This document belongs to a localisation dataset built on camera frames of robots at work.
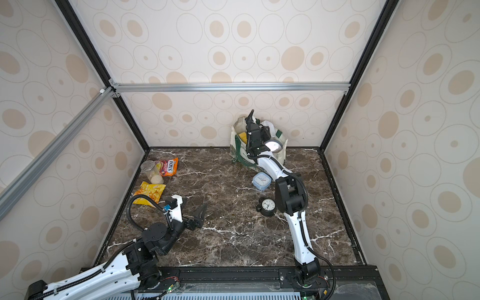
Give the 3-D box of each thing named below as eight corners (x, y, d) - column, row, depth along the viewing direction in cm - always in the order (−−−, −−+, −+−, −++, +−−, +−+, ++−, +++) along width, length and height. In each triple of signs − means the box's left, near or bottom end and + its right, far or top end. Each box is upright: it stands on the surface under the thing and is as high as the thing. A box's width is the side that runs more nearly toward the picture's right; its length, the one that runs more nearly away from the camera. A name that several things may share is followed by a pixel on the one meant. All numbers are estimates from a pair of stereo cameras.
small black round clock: (256, 215, 93) (257, 212, 90) (256, 201, 98) (256, 197, 95) (275, 215, 93) (276, 212, 90) (274, 201, 98) (275, 197, 95)
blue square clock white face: (249, 183, 105) (249, 180, 103) (259, 172, 110) (259, 169, 108) (263, 192, 102) (264, 189, 99) (273, 181, 107) (273, 177, 104)
